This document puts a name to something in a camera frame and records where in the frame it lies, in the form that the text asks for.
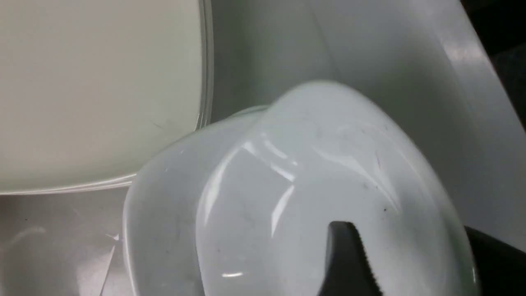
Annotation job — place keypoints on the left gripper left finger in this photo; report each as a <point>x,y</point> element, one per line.
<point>347,269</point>

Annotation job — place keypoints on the stack of grey-white bowls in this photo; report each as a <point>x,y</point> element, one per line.
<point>159,215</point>

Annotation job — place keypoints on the large white plastic bin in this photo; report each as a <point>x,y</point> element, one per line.
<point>433,65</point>

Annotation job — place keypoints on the grey-white square bowl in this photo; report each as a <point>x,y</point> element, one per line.
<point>324,152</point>

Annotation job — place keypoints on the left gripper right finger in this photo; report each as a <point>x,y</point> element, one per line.
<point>501,267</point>

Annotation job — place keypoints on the stack of white plates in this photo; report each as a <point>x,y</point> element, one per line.
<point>93,89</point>

